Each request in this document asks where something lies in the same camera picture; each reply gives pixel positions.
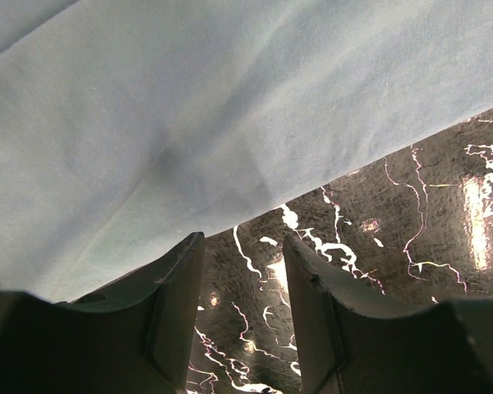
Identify light blue t shirt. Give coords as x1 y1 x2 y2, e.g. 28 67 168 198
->
0 1 493 301

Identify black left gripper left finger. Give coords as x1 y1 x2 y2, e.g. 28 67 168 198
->
0 232 205 393

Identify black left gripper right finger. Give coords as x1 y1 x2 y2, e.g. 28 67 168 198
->
283 236 493 393

